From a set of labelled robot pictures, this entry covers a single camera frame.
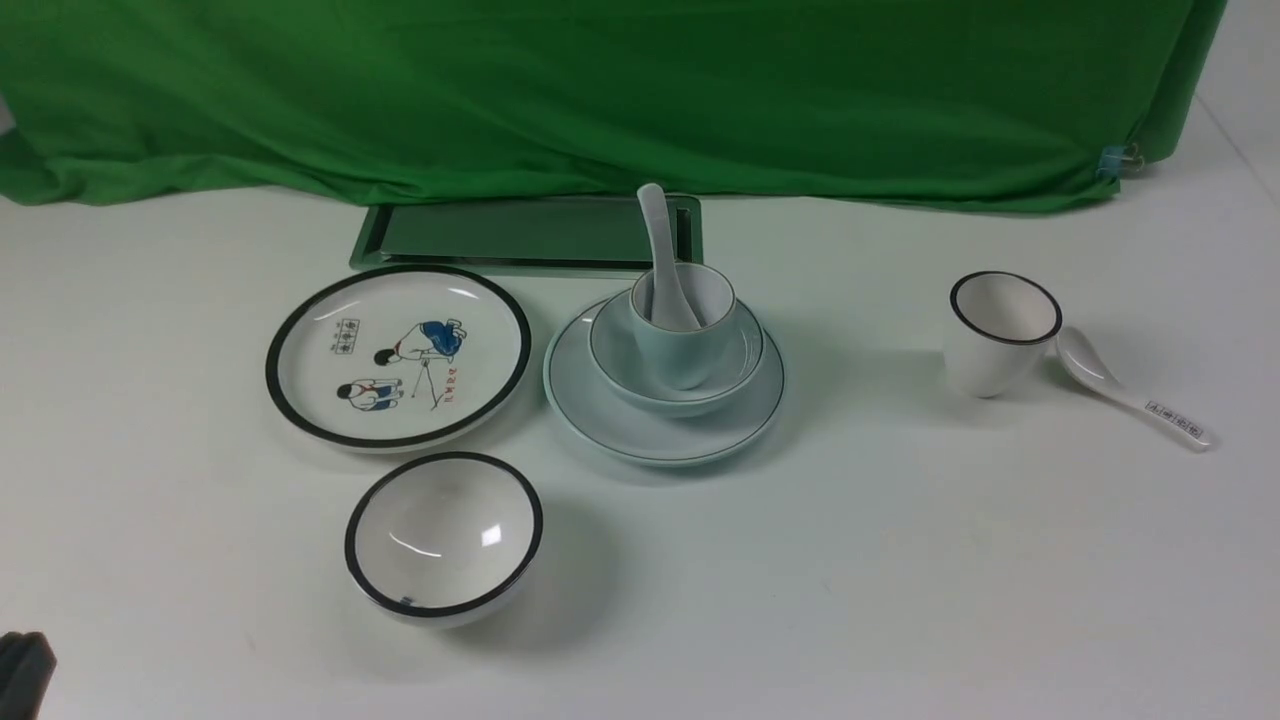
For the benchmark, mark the white spoon with print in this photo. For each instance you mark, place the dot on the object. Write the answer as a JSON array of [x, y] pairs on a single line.
[[1081, 361]]

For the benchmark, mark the pale blue cup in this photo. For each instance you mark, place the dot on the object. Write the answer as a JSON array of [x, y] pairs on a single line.
[[684, 359]]

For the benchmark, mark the pale blue plate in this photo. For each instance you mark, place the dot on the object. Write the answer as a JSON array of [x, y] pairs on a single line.
[[581, 399]]

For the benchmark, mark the black rimmed illustrated plate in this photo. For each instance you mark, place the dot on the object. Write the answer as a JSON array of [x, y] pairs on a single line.
[[398, 359]]

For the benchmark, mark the blue binder clip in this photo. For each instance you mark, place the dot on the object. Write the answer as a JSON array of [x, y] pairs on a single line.
[[1119, 161]]

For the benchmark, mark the black rimmed white cup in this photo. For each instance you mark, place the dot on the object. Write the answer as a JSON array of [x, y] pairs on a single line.
[[1004, 323]]

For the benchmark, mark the green backdrop cloth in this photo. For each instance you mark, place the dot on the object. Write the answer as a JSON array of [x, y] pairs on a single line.
[[992, 106]]

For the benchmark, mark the black rimmed white bowl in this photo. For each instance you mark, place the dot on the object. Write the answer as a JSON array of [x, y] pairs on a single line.
[[445, 540]]

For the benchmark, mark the plain white ceramic spoon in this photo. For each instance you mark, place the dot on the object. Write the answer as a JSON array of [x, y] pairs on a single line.
[[669, 307]]

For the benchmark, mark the dark object at corner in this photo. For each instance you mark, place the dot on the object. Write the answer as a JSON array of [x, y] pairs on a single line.
[[27, 665]]

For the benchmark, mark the metal cable hatch lid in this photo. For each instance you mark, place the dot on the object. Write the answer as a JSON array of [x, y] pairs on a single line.
[[565, 235]]

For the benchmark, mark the pale blue bowl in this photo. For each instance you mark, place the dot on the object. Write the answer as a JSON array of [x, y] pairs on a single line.
[[614, 352]]

